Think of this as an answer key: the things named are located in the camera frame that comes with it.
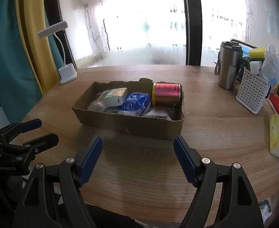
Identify steel travel mug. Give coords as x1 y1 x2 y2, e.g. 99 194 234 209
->
214 41 243 90

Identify tablet with blue screen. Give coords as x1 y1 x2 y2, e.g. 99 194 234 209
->
230 39 258 59

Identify yellow sponge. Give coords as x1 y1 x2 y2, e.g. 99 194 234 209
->
248 47 266 61

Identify blue tissue pack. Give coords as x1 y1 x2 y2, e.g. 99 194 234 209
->
117 92 151 116

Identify cotton swab bag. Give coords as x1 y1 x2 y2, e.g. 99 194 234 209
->
87 89 117 112

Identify white perforated basket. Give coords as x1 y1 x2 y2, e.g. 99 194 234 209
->
235 68 270 114

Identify green cartoon tissue pack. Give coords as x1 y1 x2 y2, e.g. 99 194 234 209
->
103 88 128 107

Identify yellow teal curtain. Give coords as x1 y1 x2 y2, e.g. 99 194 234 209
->
0 0 64 123

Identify brown cardboard box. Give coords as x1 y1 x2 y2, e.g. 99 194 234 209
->
72 78 184 139

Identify black window frame post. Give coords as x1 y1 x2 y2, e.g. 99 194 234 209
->
184 0 202 66

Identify clear plastic bag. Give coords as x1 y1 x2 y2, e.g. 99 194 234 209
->
258 44 279 88

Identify white rolled socks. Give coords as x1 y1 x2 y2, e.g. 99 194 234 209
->
145 106 179 121

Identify red can yellow lid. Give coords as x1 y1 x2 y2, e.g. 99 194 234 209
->
151 82 182 108

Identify white desk lamp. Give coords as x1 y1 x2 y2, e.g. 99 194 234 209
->
37 20 78 85

